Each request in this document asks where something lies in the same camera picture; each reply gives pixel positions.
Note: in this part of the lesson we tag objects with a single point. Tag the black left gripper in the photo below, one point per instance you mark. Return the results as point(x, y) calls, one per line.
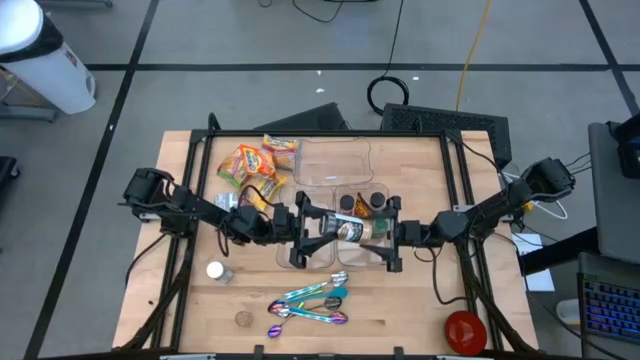
point(300, 225)

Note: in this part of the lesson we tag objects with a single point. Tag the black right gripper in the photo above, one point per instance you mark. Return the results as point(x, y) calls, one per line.
point(395, 235)

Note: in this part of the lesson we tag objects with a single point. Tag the large tan-lid spice jar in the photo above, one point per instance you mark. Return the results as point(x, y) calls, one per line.
point(350, 229)

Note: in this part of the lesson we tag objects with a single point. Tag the dark grey metal spoon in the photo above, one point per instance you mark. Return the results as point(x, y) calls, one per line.
point(332, 302)

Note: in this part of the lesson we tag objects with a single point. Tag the iridescent purple spoon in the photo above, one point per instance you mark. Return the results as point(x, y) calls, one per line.
point(275, 306)

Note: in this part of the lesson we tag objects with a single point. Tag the silver-red noodle packet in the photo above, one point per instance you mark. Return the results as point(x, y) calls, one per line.
point(226, 201)

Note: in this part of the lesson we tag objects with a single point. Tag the white-lid spice jar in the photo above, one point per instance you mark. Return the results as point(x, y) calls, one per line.
point(218, 271)

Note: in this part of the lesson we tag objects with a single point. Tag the small cork-lid jar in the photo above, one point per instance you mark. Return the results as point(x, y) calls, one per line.
point(243, 318)

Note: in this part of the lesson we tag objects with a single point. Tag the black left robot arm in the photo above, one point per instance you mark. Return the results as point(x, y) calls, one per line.
point(200, 205)

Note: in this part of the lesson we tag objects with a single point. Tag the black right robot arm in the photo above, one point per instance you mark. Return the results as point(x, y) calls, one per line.
point(500, 205)

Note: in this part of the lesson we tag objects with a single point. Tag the green-lid spice jar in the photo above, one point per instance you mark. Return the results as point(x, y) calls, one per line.
point(381, 227)

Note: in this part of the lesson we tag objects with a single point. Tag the orange-brown seasoning packet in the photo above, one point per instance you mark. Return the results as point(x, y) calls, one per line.
point(361, 206)

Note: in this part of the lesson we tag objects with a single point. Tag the small clear plastic bin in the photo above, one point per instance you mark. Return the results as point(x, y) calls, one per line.
point(287, 257)
point(350, 257)

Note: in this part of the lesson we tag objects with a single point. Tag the yellow instant noodle packet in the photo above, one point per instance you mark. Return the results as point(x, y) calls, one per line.
point(265, 191)

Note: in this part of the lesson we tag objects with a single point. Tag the large clear plastic bin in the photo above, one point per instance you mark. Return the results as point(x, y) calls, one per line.
point(332, 160)

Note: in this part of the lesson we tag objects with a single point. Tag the yellow-red noodle packet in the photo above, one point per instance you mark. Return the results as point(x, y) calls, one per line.
point(281, 150)

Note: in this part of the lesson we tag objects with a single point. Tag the yellow-green noodle packet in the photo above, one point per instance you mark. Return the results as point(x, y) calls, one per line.
point(230, 170)

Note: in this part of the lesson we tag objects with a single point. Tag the black flat panel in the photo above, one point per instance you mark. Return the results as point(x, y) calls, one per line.
point(305, 120)

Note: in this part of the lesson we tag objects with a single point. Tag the red round bowl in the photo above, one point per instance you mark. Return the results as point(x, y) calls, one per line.
point(465, 332)

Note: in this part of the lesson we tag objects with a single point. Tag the white paper sheet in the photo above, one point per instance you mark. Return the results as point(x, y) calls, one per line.
point(532, 260)

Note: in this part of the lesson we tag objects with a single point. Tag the black metal bar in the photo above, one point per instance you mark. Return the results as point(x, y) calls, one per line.
point(560, 250)

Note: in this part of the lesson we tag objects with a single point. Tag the white computer mouse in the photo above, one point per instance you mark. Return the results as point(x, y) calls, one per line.
point(567, 311)

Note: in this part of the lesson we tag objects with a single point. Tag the grey desk top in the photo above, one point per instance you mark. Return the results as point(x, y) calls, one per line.
point(615, 200)

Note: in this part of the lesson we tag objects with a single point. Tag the laptop blue backlit keyboard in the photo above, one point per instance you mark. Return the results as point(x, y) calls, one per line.
point(610, 305)

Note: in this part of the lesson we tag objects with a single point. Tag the black device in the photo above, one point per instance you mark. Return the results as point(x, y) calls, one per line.
point(627, 147)

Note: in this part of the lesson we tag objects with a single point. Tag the grey metal stand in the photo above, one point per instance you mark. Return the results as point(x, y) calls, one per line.
point(27, 114)

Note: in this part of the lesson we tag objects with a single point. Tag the white trash can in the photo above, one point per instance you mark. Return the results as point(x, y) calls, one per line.
point(45, 75)

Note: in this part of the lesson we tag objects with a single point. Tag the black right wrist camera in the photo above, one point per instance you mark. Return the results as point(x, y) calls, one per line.
point(411, 232)

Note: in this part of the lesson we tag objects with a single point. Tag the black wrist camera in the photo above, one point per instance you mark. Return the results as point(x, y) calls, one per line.
point(281, 217)
point(411, 232)

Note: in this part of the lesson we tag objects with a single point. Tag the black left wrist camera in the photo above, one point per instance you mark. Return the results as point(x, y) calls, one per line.
point(281, 217)

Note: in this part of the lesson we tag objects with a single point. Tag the black aluminium frame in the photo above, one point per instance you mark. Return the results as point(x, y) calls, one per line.
point(350, 133)

